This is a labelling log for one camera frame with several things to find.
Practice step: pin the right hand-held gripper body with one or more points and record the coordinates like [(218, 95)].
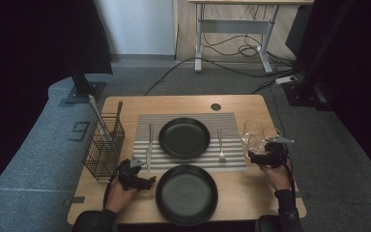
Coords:
[(277, 154)]

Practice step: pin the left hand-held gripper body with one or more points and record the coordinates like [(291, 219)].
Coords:
[(129, 175)]

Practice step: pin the clear drinking glass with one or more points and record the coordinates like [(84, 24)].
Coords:
[(253, 146), (251, 132), (272, 132)]

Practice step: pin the silver knife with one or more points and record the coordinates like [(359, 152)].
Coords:
[(149, 151)]

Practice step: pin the silver fork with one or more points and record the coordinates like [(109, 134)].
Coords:
[(221, 145)]

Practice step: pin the black plate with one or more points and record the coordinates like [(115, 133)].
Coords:
[(185, 196), (183, 138)]

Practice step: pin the person's right hand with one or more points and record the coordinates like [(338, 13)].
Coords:
[(278, 179)]

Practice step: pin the person's left hand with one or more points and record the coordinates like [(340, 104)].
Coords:
[(117, 198)]

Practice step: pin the striped grey placemat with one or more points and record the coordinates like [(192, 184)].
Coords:
[(232, 122)]

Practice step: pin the grey tape piece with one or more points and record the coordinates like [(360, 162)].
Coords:
[(74, 200), (302, 194)]

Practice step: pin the black table grommet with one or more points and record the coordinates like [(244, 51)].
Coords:
[(216, 107)]

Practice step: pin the black metal stand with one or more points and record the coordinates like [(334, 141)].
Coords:
[(83, 87), (306, 87)]

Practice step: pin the white power strip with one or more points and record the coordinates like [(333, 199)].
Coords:
[(286, 79)]

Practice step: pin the dark curtain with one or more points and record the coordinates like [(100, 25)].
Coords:
[(360, 80), (29, 48)]

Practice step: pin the white-legged wooden desk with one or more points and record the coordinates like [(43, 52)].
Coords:
[(235, 26)]

